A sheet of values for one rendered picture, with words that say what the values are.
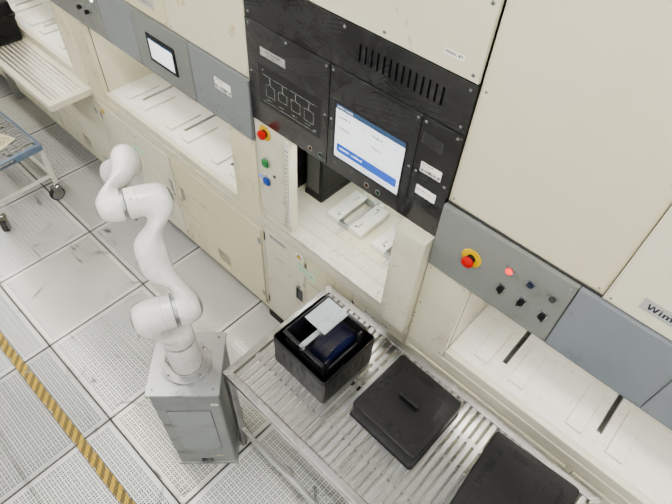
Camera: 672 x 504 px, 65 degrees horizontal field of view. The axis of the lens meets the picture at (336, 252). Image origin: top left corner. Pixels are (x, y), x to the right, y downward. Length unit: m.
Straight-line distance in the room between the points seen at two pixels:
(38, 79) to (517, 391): 3.14
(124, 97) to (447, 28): 2.32
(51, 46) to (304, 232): 2.23
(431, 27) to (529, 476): 1.32
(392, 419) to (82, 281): 2.24
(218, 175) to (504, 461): 1.81
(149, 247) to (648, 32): 1.41
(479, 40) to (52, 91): 2.78
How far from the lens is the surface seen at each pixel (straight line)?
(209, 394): 2.13
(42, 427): 3.16
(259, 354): 2.19
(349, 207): 2.49
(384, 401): 2.00
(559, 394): 2.19
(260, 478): 2.79
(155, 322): 1.85
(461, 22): 1.36
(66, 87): 3.66
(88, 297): 3.50
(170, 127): 3.06
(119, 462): 2.95
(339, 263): 2.31
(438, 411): 2.02
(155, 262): 1.79
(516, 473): 1.85
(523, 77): 1.34
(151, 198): 1.73
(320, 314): 1.89
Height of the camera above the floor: 2.67
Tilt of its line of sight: 50 degrees down
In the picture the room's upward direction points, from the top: 4 degrees clockwise
